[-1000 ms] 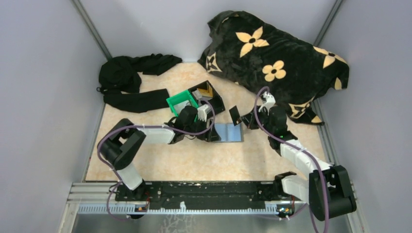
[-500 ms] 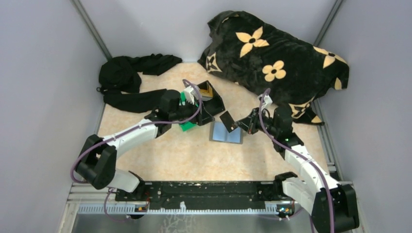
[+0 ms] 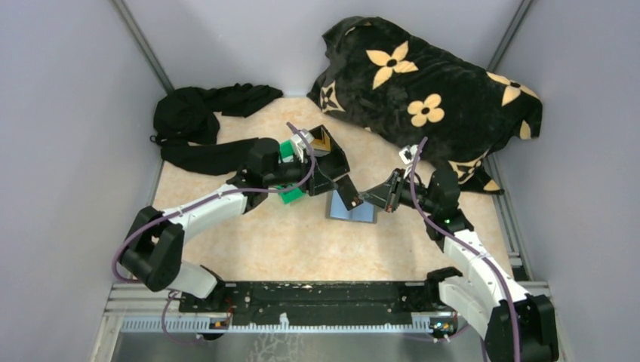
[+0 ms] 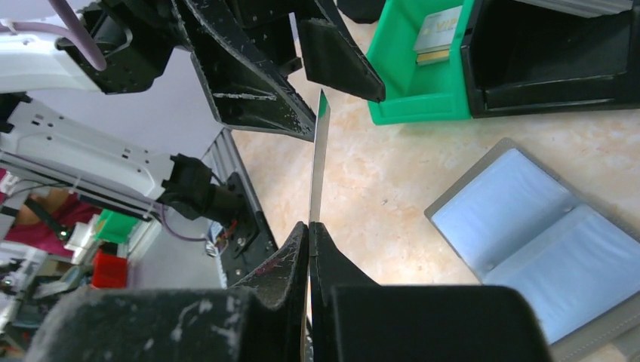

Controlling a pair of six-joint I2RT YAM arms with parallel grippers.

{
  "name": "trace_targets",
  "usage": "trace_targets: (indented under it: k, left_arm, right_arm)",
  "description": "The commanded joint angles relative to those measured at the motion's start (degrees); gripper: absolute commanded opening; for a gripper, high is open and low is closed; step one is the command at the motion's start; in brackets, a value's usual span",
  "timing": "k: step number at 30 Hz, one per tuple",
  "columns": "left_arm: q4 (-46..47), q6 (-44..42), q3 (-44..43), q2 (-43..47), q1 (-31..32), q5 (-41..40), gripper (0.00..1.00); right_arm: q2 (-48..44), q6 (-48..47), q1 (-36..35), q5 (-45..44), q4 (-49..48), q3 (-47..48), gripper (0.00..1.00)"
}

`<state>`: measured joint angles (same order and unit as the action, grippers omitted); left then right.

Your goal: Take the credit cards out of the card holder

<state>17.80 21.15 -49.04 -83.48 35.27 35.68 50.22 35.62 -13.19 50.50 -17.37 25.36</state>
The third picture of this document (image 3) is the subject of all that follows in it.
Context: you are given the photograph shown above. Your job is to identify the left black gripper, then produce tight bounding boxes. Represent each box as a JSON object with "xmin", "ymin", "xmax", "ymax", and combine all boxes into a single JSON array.
[{"xmin": 266, "ymin": 148, "xmax": 339, "ymax": 197}]

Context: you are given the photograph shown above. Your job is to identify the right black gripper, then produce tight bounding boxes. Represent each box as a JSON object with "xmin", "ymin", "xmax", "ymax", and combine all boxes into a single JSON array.
[{"xmin": 359, "ymin": 168, "xmax": 438, "ymax": 215}]

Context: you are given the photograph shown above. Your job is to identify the green plastic bin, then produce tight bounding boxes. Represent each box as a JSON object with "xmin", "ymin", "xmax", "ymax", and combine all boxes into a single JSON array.
[{"xmin": 278, "ymin": 141, "xmax": 304, "ymax": 204}]

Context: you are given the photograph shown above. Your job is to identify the gold VIP card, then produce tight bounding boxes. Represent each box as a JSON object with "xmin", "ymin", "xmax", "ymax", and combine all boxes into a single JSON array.
[{"xmin": 310, "ymin": 129, "xmax": 332, "ymax": 157}]

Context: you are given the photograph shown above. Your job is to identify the dark black card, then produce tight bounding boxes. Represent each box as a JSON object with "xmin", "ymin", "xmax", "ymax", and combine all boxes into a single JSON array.
[{"xmin": 336, "ymin": 174, "xmax": 363, "ymax": 211}]

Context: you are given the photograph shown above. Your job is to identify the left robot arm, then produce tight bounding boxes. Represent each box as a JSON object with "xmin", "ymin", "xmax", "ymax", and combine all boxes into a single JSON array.
[{"xmin": 115, "ymin": 137, "xmax": 349, "ymax": 312}]

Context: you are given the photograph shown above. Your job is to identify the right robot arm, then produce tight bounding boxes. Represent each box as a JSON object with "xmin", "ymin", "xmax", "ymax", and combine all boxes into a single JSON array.
[{"xmin": 358, "ymin": 169, "xmax": 560, "ymax": 361}]

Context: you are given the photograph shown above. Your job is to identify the black plastic bin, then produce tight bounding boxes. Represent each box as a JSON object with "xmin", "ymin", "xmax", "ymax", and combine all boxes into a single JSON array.
[{"xmin": 302, "ymin": 124, "xmax": 350, "ymax": 196}]

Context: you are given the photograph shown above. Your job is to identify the black floral plush blanket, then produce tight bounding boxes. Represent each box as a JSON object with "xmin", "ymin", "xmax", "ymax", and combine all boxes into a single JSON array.
[{"xmin": 307, "ymin": 16, "xmax": 543, "ymax": 195}]

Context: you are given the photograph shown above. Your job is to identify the black cloth garment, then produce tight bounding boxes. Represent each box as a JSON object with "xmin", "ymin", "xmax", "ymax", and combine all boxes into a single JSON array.
[{"xmin": 149, "ymin": 83, "xmax": 283, "ymax": 176}]

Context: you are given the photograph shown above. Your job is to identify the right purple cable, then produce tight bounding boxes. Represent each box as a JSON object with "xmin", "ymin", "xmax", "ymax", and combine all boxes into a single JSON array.
[{"xmin": 408, "ymin": 137, "xmax": 522, "ymax": 362}]

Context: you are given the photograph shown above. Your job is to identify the purple cable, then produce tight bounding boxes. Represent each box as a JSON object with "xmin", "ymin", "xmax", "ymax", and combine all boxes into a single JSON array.
[
  {"xmin": 408, "ymin": 137, "xmax": 522, "ymax": 362},
  {"xmin": 110, "ymin": 121, "xmax": 317, "ymax": 347}
]

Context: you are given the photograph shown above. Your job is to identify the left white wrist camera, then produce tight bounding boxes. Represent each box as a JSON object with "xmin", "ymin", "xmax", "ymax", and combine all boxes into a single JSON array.
[{"xmin": 289, "ymin": 130, "xmax": 314, "ymax": 162}]

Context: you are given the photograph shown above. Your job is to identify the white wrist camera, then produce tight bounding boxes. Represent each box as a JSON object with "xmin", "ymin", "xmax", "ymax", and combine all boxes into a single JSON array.
[
  {"xmin": 398, "ymin": 144, "xmax": 418, "ymax": 165},
  {"xmin": 289, "ymin": 130, "xmax": 314, "ymax": 162}
]

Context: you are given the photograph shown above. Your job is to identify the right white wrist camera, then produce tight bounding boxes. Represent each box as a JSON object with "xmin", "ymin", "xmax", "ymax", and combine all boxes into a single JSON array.
[{"xmin": 398, "ymin": 144, "xmax": 418, "ymax": 165}]

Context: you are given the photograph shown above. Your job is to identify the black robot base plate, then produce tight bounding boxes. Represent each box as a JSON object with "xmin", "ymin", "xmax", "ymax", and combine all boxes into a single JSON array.
[{"xmin": 179, "ymin": 281, "xmax": 461, "ymax": 333}]

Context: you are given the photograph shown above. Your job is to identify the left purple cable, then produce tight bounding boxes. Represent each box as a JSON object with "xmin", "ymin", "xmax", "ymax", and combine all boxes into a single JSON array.
[{"xmin": 110, "ymin": 121, "xmax": 317, "ymax": 347}]

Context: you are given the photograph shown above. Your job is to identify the aluminium frame rail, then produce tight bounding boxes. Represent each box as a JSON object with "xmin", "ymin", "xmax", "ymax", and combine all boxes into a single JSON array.
[{"xmin": 102, "ymin": 279, "xmax": 556, "ymax": 335}]

